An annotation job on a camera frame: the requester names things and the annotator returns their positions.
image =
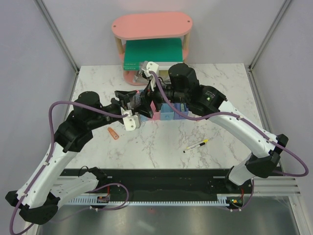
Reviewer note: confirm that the white cable duct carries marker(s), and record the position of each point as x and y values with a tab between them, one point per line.
93	199

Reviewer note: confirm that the pink oval shelf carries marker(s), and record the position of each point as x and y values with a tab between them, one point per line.
155	25

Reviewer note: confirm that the yellow white marker pen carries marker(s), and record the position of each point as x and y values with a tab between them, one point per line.
202	143

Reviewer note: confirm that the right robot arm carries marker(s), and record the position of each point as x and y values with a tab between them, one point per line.
206	102

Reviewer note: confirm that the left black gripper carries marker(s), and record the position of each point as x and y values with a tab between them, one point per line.
124	96

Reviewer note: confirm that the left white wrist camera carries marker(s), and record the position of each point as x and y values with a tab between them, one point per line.
131	121

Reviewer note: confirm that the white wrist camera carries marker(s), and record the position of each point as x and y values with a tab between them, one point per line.
147	67
131	121

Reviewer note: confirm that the clear tape roll pack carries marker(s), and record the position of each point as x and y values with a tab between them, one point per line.
135	101

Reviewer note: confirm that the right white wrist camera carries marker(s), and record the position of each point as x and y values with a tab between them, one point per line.
147	67

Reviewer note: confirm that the four-compartment pastel organizer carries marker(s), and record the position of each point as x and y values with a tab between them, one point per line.
167	113

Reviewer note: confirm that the green book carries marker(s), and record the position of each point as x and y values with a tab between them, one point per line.
164	51

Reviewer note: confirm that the spiral notebook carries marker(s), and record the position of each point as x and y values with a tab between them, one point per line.
139	79

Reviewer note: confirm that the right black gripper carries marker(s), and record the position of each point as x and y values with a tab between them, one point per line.
149	93

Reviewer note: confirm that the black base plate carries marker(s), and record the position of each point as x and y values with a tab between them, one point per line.
169	184

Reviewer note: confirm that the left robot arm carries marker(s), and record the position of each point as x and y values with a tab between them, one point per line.
37	201

